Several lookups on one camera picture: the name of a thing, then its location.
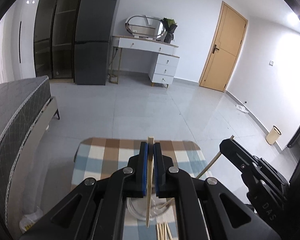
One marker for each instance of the black glass cabinet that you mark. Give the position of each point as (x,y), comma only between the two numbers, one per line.
(54,37)

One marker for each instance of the checkered tablecloth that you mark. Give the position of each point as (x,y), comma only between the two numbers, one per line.
(100,157)

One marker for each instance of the white paper on floor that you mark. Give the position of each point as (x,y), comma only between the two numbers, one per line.
(242,109)

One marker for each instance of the wooden chopstick on table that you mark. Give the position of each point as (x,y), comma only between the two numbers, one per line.
(163,231)
(168,231)
(158,228)

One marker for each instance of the white dressing table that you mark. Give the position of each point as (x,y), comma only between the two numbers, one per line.
(158,58)

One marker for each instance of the grey white utensil holder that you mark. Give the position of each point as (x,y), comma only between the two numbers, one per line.
(137,207)

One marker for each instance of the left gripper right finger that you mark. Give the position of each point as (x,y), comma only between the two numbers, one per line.
(205,209)

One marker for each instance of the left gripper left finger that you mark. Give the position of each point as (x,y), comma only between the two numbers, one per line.
(95,209)

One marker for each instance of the oval mirror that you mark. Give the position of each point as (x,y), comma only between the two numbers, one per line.
(142,26)

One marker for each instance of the dark grey refrigerator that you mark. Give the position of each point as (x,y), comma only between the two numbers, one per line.
(94,30)

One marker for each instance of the grey bed mattress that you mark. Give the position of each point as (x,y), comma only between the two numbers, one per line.
(21,103)

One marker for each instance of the wooden door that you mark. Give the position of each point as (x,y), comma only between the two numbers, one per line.
(225,48)

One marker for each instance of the beige waste bin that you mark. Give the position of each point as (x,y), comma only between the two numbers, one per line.
(273,135)

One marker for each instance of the black wrapped flower bouquet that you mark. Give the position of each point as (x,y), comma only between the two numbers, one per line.
(170,27)

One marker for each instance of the plastic bag on floor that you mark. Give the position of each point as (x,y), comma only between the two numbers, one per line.
(28,220)

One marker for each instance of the wooden chopstick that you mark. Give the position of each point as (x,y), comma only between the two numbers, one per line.
(158,228)
(150,142)
(216,164)
(168,231)
(163,231)

